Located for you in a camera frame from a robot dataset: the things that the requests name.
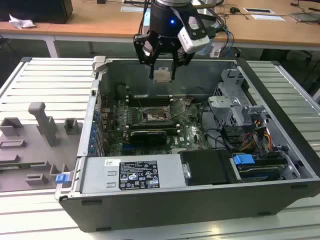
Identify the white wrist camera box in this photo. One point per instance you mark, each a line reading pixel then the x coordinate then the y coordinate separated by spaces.
pixel 193 37

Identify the silver square CPU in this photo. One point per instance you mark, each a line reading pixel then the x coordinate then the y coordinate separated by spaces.
pixel 162 76

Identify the grey parts rack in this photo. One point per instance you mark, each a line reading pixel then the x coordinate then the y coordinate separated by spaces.
pixel 30 150

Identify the black plastic air shroud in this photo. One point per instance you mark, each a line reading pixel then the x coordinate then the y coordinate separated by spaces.
pixel 205 167

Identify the white paper sheet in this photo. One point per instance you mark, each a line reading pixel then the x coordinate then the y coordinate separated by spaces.
pixel 268 17

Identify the CPU socket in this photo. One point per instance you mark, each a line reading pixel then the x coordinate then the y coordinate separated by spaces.
pixel 155 117

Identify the wooden desk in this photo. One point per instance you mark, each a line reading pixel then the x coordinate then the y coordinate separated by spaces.
pixel 100 25

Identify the blue case latch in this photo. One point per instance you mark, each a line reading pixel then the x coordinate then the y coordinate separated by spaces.
pixel 62 178

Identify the hard disk in blue carrier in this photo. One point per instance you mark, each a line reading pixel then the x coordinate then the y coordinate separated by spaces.
pixel 243 159

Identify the grey case side latch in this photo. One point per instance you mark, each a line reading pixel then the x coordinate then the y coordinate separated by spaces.
pixel 98 63

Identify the grey power supply unit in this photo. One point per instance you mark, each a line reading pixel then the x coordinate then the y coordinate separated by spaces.
pixel 100 175

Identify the crumpled white paper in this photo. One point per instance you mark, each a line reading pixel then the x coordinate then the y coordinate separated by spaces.
pixel 21 22

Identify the black box on desk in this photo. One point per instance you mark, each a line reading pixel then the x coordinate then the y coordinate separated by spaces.
pixel 37 11

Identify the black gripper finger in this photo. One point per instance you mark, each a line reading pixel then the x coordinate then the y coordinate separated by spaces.
pixel 138 45
pixel 183 60

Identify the small white adapter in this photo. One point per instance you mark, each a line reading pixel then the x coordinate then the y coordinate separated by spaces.
pixel 215 51

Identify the silver metal drive cage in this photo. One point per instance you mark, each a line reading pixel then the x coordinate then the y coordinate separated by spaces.
pixel 227 105

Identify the black graphics card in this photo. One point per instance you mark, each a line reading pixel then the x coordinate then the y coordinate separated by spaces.
pixel 148 137

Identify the row of blue slot tabs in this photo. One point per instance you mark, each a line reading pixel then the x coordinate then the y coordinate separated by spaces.
pixel 93 135

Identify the green motherboard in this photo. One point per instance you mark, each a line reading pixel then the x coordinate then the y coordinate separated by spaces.
pixel 190 135

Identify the black open PC case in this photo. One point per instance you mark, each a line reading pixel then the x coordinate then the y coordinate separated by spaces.
pixel 175 210

